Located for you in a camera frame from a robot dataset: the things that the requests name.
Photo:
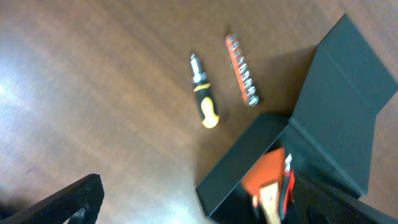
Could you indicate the orange socket bit rail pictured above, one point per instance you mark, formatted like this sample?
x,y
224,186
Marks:
x,y
241,70

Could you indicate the small red diagonal cutters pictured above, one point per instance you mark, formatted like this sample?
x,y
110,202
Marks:
x,y
288,180

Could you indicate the black open storage box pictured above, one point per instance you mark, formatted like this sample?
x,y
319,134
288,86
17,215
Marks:
x,y
329,134

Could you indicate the yellow black stubby screwdriver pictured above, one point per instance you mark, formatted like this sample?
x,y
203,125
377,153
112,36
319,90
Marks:
x,y
201,87

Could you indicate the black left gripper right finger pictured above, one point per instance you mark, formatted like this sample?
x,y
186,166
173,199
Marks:
x,y
317,202

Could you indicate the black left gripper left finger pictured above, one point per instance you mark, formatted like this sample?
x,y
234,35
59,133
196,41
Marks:
x,y
79,202

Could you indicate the orange scraper wooden handle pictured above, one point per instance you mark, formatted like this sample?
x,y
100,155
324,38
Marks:
x,y
263,183

